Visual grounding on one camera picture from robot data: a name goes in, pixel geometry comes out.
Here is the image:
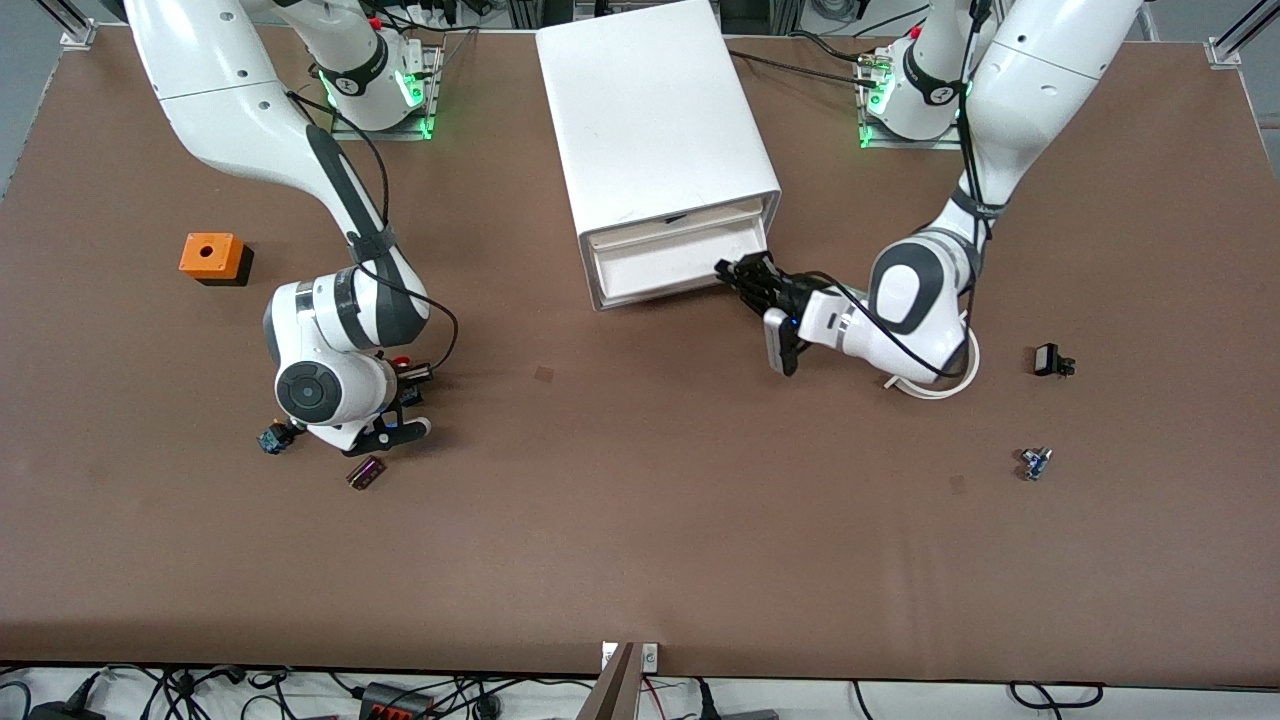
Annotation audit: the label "white plastic drawer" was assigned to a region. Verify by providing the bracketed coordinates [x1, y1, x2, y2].
[588, 222, 771, 307]
[586, 197, 769, 251]

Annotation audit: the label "white drawer cabinet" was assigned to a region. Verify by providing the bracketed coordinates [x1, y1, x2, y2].
[535, 0, 783, 313]

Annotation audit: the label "white curved plastic arc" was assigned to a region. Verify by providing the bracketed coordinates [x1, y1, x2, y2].
[881, 328, 982, 402]

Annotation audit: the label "black power strip red switches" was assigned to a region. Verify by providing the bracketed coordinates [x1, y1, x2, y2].
[359, 681, 437, 720]

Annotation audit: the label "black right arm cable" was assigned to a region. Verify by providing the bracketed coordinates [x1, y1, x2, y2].
[285, 88, 461, 386]

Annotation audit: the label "black table cable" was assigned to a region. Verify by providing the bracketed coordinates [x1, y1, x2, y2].
[728, 50, 883, 89]
[788, 28, 866, 65]

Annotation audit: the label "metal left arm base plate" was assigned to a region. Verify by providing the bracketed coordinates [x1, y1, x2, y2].
[856, 55, 964, 152]

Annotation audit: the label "orange button enclosure box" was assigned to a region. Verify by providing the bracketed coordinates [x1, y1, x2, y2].
[179, 232, 255, 289]

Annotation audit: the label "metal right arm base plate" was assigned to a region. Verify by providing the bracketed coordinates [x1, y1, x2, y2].
[328, 40, 447, 143]

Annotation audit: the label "brown wooden post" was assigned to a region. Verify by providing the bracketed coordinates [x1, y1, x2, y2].
[577, 642, 644, 720]

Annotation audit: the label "black looped floor cable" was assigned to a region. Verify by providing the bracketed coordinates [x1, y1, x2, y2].
[1008, 681, 1105, 712]

